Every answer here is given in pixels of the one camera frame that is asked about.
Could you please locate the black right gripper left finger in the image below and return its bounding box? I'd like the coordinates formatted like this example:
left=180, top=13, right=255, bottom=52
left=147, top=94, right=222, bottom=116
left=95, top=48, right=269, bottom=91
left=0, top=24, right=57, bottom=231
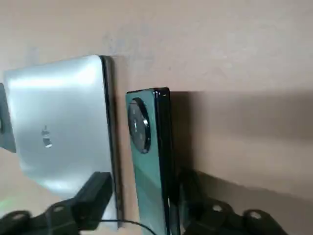
left=0, top=171, right=114, bottom=235

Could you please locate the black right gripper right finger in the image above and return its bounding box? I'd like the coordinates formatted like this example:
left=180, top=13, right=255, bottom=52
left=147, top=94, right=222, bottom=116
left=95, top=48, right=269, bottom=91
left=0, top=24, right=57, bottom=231
left=176, top=168, right=289, bottom=235

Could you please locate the dark green model phone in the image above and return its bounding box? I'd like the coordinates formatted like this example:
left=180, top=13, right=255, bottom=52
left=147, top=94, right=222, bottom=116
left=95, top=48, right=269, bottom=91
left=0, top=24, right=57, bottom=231
left=125, top=87, right=182, bottom=235

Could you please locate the silver closed laptop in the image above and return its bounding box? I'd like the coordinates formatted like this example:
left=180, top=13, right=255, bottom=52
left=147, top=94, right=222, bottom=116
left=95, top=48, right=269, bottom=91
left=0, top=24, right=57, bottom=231
left=2, top=54, right=123, bottom=229

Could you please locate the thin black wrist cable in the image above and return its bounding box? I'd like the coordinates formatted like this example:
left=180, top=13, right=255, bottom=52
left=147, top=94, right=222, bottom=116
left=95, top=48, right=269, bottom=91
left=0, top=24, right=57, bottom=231
left=97, top=219, right=157, bottom=235

